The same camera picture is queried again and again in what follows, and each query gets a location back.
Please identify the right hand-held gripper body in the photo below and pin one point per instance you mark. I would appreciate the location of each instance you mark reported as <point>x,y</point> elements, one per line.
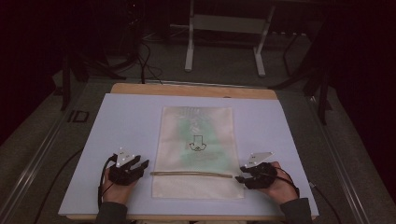
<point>263,175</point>

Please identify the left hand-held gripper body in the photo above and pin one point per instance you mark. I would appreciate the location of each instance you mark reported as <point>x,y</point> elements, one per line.
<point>124,175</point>

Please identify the translucent zip bag green print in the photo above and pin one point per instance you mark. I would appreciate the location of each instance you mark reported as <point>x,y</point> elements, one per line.
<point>174,137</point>

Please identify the person's left hand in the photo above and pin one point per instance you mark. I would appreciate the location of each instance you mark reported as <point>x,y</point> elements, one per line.
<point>116,193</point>

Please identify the person's right hand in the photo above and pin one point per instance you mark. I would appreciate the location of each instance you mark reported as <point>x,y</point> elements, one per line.
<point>281,189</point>

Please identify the light blue table mat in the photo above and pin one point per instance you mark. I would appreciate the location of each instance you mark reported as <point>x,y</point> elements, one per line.
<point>130,124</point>

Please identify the black floor plate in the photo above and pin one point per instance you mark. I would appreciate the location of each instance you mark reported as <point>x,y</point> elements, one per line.
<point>71,116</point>

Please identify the black stand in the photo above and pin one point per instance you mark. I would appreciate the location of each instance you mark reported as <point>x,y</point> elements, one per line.
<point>323,99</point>
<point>66,87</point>

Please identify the white metal stand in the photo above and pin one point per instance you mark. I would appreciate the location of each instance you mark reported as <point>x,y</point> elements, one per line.
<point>229,23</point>

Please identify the metal floor rail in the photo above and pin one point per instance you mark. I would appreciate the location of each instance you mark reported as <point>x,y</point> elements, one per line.
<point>31,168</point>
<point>339,155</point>

